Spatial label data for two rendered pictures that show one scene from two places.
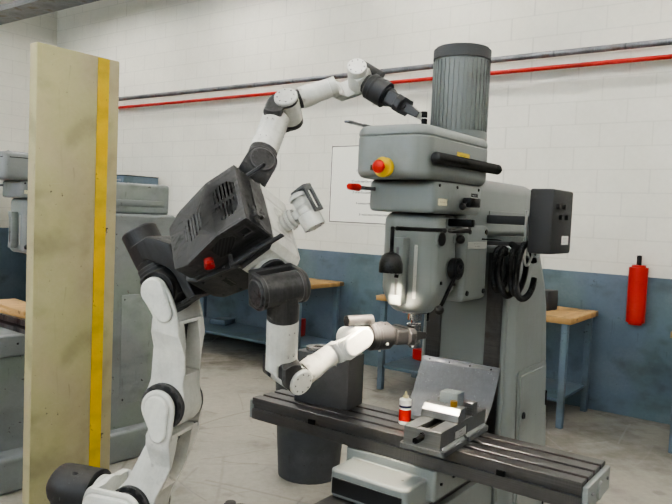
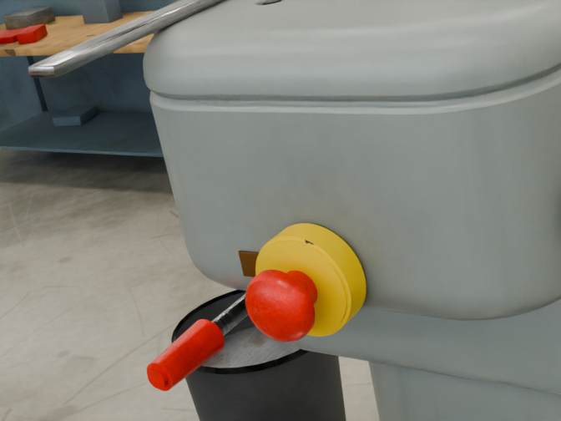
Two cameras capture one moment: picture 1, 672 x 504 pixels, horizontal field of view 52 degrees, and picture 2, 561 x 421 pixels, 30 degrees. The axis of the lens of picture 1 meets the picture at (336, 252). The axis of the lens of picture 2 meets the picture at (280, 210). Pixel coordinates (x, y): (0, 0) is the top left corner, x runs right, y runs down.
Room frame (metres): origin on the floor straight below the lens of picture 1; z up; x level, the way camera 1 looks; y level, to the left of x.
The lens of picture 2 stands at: (1.53, -0.15, 2.01)
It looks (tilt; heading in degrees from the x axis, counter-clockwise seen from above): 22 degrees down; 3
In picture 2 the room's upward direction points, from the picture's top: 12 degrees counter-clockwise
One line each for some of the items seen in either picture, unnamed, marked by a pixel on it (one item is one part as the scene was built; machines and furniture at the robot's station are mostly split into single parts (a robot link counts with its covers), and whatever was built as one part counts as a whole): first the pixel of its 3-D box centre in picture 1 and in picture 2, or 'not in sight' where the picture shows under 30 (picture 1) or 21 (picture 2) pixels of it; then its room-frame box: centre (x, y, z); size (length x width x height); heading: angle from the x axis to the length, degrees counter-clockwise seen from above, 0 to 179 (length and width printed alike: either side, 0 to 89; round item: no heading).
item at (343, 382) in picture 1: (329, 375); not in sight; (2.46, 0.01, 1.03); 0.22 x 0.12 x 0.20; 61
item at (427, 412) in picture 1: (443, 411); not in sight; (2.09, -0.36, 1.02); 0.12 x 0.06 x 0.04; 56
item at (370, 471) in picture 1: (406, 466); not in sight; (2.22, -0.27, 0.79); 0.50 x 0.35 x 0.12; 144
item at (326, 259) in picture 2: (383, 167); (310, 280); (2.04, -0.13, 1.76); 0.06 x 0.02 x 0.06; 54
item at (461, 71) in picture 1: (460, 95); not in sight; (2.43, -0.41, 2.05); 0.20 x 0.20 x 0.32
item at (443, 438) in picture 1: (446, 420); not in sight; (2.11, -0.37, 0.98); 0.35 x 0.15 x 0.11; 146
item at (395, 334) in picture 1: (391, 336); not in sight; (2.17, -0.19, 1.23); 0.13 x 0.12 x 0.10; 32
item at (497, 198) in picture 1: (483, 208); not in sight; (2.63, -0.56, 1.66); 0.80 x 0.23 x 0.20; 144
